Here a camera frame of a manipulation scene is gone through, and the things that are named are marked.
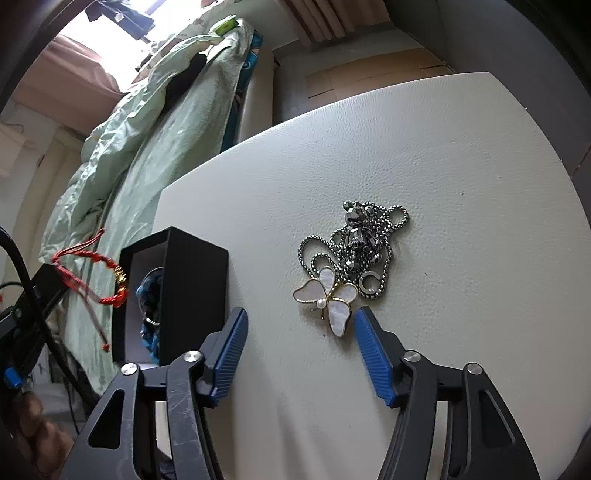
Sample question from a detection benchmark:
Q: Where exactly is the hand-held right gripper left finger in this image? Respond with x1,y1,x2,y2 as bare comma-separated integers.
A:
58,306,250,480

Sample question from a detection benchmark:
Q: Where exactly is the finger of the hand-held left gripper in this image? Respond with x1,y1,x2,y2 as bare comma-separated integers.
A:
14,262,70,333

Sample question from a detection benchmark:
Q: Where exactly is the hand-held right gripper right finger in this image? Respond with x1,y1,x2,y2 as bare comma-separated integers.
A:
353,306,542,480

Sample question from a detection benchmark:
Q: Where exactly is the white butterfly brooch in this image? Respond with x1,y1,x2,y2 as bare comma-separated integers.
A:
293,266,359,339

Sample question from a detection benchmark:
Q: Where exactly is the red braided bracelet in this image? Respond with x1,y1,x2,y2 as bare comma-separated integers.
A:
52,228,129,352

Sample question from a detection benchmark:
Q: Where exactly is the black jewelry box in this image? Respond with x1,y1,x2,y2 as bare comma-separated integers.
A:
111,226,230,370

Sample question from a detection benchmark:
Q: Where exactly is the blue bead bracelet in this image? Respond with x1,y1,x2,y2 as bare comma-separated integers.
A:
135,268,165,364

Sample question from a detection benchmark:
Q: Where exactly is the person's left hand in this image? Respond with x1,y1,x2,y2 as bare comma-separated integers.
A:
0,391,77,480

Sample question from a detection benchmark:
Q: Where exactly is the white side table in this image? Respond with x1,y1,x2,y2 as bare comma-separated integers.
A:
152,71,591,480

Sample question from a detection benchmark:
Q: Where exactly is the green blanket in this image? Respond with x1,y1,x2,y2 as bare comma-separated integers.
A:
62,44,245,395

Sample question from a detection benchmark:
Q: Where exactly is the light green duvet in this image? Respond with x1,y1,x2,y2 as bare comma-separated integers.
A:
38,33,241,268

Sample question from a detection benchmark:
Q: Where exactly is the black item on bed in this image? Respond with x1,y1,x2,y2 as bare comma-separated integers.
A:
164,53,208,116

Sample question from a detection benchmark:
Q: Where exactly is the brown cardboard sheet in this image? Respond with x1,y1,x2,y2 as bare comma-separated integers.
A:
307,46,455,100

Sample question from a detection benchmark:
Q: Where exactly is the purple hanging shirt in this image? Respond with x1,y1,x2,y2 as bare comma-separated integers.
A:
108,4,156,42

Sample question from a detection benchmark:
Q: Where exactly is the bed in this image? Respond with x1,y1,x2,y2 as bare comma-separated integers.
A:
38,18,260,395

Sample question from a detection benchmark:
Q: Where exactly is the grey wardrobe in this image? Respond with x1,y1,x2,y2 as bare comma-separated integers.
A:
388,0,591,176

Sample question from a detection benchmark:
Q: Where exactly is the black cable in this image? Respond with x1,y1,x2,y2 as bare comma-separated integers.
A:
0,226,100,416

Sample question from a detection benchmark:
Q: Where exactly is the silver chain necklace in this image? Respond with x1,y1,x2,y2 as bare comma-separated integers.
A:
298,199,411,303

